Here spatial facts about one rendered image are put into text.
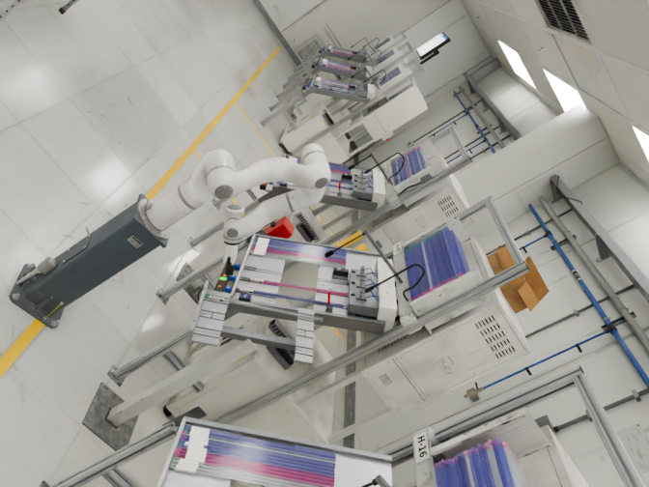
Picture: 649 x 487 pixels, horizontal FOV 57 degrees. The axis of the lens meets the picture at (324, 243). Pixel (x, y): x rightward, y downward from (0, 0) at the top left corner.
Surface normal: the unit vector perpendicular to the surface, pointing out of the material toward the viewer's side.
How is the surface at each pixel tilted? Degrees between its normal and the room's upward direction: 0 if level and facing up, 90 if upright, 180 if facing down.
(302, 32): 90
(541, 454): 90
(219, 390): 90
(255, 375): 90
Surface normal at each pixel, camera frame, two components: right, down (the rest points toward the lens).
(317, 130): -0.06, 0.44
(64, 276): 0.08, 0.61
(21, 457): 0.83, -0.48
